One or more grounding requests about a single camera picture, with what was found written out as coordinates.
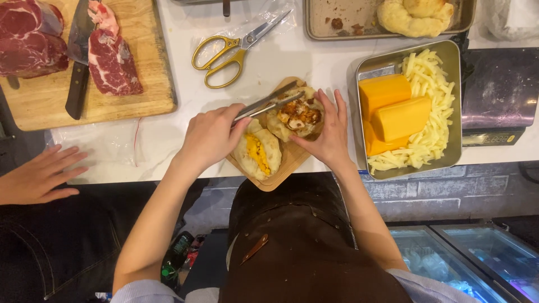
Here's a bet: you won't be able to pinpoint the brown apron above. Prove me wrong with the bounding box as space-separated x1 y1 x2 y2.
218 172 414 303

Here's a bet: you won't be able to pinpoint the bread bun with meat filling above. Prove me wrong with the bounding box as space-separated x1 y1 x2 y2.
266 86 325 143

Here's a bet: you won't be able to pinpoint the large raw beef chunk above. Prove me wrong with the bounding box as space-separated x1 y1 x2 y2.
0 0 70 79

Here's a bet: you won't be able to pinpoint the gold-handled scissors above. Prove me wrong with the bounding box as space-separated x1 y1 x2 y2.
191 9 294 89

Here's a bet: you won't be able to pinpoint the white plastic bag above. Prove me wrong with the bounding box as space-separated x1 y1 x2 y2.
479 0 539 43

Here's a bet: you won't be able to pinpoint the baked twisted bread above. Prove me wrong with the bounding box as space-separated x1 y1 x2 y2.
376 0 456 39

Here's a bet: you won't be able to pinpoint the knife with dark wooden handle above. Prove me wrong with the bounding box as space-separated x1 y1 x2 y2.
65 0 102 121

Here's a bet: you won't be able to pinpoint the large wooden cutting board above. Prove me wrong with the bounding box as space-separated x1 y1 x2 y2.
0 0 178 132

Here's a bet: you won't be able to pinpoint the digital kitchen scale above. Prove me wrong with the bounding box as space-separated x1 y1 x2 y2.
461 47 539 147

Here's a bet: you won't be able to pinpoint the orange cheddar cheese block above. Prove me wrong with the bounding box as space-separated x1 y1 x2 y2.
370 96 433 143
362 121 410 157
358 74 413 122

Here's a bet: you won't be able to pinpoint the raw beef steak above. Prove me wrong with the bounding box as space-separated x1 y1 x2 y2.
87 29 144 97

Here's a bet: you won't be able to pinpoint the steel tray of cheese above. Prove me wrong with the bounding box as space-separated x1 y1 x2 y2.
355 40 463 181

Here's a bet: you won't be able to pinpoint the small fatty raw meat piece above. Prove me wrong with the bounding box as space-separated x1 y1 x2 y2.
87 0 120 37

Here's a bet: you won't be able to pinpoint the metal baking tray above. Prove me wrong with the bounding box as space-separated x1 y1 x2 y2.
303 0 478 42

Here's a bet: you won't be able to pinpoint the small wooden serving tray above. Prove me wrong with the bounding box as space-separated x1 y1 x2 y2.
226 76 325 192

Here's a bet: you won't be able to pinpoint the green glass bottle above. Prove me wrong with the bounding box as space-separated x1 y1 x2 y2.
159 230 195 292

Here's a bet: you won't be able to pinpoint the clear plastic bag red strip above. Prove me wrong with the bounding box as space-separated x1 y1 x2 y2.
50 117 145 170

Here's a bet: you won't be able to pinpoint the person's right hand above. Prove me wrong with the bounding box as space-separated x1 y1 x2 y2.
288 88 353 171

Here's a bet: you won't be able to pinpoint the metal tongs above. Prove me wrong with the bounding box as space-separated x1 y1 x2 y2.
231 80 306 127

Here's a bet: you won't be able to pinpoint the glass-top freezer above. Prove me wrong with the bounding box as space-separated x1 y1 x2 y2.
387 222 539 303

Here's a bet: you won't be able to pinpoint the person's left hand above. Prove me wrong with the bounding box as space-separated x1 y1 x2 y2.
177 103 253 173

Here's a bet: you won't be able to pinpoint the bread bun with corn filling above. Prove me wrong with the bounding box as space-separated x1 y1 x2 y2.
233 119 283 182

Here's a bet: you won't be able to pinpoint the heap of shredded white cheese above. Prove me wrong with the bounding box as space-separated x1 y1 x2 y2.
367 48 456 176

